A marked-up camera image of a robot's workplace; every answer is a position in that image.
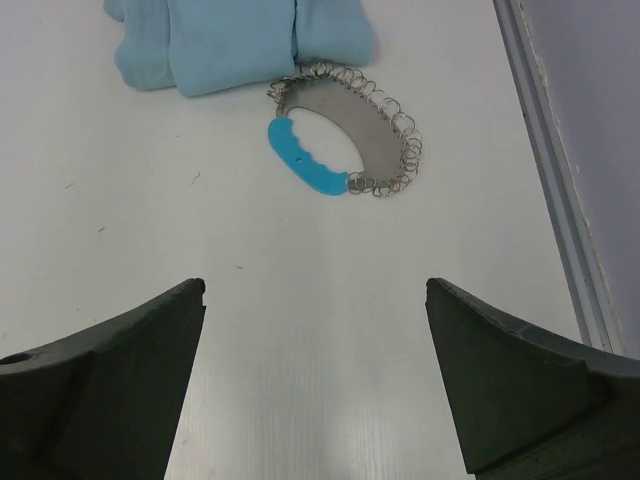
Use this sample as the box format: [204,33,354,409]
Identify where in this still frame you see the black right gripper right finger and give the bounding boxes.
[426,278,639,479]

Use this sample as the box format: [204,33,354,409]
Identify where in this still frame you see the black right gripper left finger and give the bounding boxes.
[1,278,206,479]

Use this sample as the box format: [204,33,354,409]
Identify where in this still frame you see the light blue folded cloth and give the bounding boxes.
[103,0,375,97]

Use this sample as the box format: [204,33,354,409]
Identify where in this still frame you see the aluminium frame rail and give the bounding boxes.
[493,1,627,356]

